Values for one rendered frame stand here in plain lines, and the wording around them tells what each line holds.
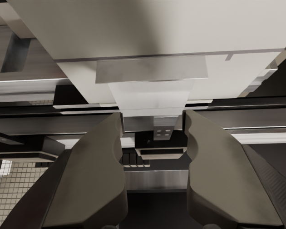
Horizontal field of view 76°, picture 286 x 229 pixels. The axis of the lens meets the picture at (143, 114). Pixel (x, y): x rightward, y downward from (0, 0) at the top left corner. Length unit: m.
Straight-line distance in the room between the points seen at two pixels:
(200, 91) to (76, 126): 0.37
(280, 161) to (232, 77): 0.69
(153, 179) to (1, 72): 0.24
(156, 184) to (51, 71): 0.19
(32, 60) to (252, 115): 0.48
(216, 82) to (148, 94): 0.07
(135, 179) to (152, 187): 0.02
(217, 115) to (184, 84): 0.33
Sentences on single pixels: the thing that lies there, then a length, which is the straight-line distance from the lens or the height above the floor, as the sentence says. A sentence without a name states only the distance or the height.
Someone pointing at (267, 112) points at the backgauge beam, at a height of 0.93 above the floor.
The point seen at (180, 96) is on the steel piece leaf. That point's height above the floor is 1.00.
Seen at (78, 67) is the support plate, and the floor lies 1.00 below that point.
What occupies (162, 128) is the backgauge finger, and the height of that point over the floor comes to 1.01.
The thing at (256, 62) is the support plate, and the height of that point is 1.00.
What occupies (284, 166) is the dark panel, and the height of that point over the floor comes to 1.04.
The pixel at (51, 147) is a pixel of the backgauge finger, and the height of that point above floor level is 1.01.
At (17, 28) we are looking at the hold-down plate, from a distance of 0.31.
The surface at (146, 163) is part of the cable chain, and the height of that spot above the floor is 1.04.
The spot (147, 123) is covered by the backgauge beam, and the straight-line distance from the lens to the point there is 0.47.
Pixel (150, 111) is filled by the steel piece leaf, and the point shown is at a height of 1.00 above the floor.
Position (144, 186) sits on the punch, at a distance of 0.22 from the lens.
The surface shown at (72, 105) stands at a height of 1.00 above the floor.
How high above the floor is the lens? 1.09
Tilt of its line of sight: 21 degrees down
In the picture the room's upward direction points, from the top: 179 degrees clockwise
